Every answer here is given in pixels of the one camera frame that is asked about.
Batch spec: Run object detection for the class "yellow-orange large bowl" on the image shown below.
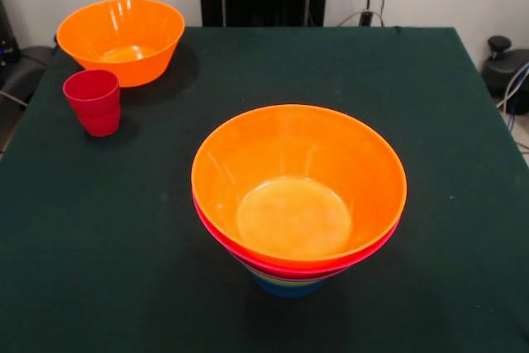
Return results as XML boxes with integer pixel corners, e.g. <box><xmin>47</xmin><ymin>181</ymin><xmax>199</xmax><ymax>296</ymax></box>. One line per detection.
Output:
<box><xmin>190</xmin><ymin>103</ymin><xmax>408</xmax><ymax>270</ymax></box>
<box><xmin>55</xmin><ymin>0</ymin><xmax>186</xmax><ymax>88</ymax></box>

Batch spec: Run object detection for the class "red cup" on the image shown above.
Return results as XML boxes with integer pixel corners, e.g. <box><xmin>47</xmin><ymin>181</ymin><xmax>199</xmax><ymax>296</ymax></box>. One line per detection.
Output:
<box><xmin>62</xmin><ymin>69</ymin><xmax>122</xmax><ymax>138</ymax></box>

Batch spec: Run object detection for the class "orange shallow bowl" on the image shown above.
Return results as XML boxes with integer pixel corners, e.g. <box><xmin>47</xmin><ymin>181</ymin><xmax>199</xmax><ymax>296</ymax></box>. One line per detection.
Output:
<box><xmin>192</xmin><ymin>191</ymin><xmax>404</xmax><ymax>272</ymax></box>

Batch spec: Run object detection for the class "purple bowl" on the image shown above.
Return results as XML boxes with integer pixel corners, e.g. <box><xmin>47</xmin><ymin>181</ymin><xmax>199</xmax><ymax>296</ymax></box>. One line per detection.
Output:
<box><xmin>247</xmin><ymin>265</ymin><xmax>341</xmax><ymax>283</ymax></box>

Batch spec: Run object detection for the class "blue bowl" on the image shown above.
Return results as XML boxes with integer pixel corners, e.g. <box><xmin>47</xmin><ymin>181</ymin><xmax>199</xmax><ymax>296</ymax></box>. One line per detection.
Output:
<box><xmin>250</xmin><ymin>273</ymin><xmax>328</xmax><ymax>298</ymax></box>

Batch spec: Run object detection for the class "pink large bowl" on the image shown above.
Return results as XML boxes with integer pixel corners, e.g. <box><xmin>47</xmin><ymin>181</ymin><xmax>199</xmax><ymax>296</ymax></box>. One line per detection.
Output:
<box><xmin>192</xmin><ymin>198</ymin><xmax>402</xmax><ymax>280</ymax></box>

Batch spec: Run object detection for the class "black computer equipment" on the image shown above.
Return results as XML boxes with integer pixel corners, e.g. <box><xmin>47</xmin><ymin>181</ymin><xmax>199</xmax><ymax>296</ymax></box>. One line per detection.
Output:
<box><xmin>0</xmin><ymin>0</ymin><xmax>21</xmax><ymax>67</ymax></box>

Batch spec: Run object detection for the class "grey office chair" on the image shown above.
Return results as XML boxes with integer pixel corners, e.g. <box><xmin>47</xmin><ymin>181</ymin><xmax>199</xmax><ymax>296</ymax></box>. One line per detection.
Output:
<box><xmin>0</xmin><ymin>45</ymin><xmax>57</xmax><ymax>107</ymax></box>

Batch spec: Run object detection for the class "dark green tablecloth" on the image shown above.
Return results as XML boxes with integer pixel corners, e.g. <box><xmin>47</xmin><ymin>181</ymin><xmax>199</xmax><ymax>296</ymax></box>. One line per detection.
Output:
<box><xmin>0</xmin><ymin>26</ymin><xmax>529</xmax><ymax>353</ymax></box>

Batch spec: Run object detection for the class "grey cable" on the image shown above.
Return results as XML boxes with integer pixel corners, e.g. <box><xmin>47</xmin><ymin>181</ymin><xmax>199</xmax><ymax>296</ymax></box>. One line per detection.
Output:
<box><xmin>497</xmin><ymin>62</ymin><xmax>529</xmax><ymax>109</ymax></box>

